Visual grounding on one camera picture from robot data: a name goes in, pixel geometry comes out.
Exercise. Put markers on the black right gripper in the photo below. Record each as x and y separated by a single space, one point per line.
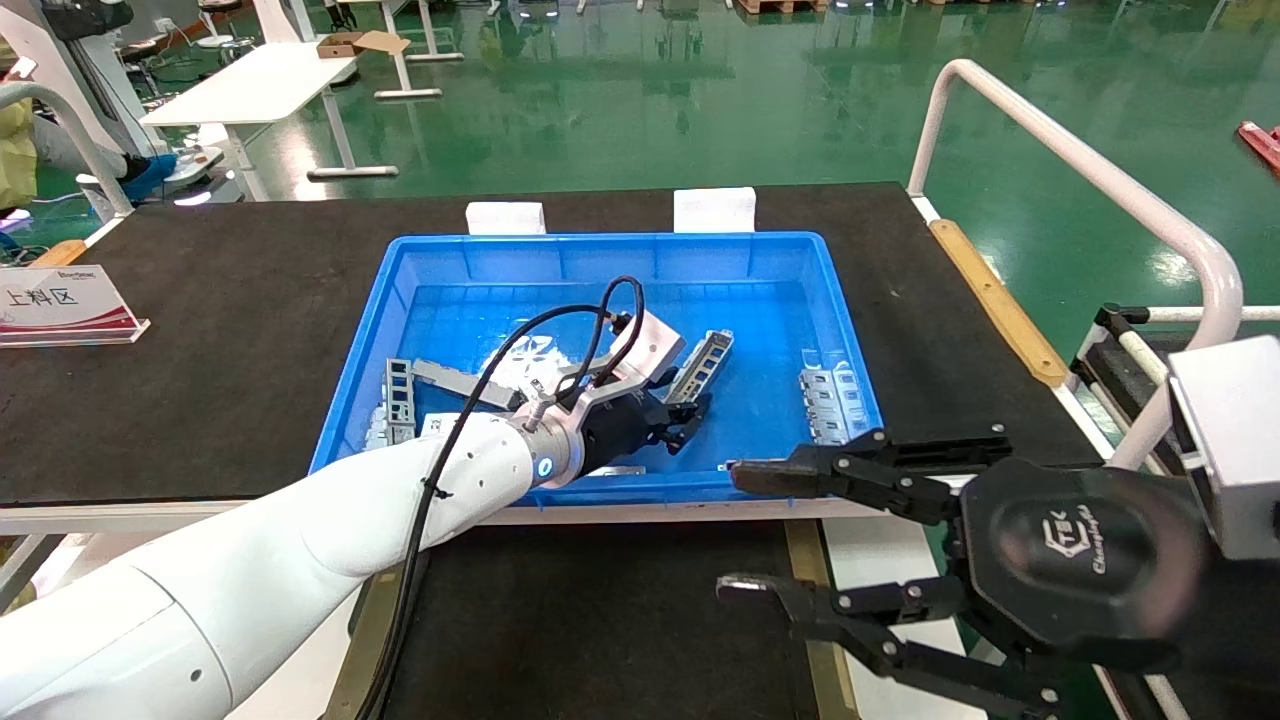
1080 560

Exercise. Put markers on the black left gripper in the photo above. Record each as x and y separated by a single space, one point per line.
620 435

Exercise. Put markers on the slotted grey metal bracket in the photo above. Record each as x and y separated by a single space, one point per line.
705 365

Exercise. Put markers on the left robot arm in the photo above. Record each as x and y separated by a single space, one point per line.
300 530

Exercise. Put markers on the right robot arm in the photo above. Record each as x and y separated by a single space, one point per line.
1240 640

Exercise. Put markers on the black flat container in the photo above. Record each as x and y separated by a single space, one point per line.
600 600

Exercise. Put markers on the brass edge strip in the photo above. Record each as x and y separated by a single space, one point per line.
352 665
805 550

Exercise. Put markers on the long wooden edge strip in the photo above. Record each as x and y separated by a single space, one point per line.
1000 305

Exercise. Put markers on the blue plastic bin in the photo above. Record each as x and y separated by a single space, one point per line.
620 262

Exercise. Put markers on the white foam block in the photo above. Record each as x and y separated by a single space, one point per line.
505 218
714 210

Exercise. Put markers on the large white tube railing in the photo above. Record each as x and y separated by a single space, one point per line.
1050 135

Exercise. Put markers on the white horizontal rod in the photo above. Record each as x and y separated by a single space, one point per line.
1230 314

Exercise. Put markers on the wooden pallet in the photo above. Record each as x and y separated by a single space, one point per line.
780 6

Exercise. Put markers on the large black table mat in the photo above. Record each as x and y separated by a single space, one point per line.
250 300

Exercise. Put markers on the red object on floor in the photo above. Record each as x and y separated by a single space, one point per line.
1262 145

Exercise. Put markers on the open cardboard box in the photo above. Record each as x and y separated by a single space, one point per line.
340 45

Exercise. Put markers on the white background table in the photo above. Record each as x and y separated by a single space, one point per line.
260 85

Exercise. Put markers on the round stool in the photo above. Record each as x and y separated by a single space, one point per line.
215 41

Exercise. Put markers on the white red label sign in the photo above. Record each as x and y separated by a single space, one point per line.
60 305

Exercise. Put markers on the short wooden edge strip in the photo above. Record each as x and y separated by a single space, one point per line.
60 253

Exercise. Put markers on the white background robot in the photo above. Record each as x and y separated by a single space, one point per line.
60 70

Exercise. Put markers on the person in yellow vest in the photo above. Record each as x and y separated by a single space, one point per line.
12 150

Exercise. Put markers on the small white tube railing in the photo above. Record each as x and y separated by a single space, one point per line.
30 92

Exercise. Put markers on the grey notched metal bracket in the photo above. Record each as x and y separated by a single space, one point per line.
830 400

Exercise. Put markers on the long thin white bracket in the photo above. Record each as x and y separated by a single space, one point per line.
625 470

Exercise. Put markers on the black side cart frame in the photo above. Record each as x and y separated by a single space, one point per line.
1110 370

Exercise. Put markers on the long grey metal bracket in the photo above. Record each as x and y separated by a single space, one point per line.
455 380

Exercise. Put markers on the white flat slotted bracket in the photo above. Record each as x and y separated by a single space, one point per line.
440 425

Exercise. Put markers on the upright ladder-shaped metal bracket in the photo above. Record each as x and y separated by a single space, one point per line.
400 385

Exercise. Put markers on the small grey stacked bracket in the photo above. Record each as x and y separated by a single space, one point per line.
377 430

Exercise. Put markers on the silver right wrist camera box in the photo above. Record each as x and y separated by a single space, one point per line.
1235 450

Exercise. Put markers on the white table leg frame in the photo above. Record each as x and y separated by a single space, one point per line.
408 93

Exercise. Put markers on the white round base plate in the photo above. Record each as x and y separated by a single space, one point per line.
195 160

